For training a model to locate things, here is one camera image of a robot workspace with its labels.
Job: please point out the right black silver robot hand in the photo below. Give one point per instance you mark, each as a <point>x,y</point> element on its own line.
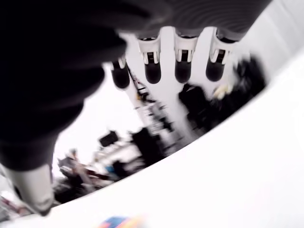
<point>59,59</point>

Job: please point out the multicoloured Rubik's cube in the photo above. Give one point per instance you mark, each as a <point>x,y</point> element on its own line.
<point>121,223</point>

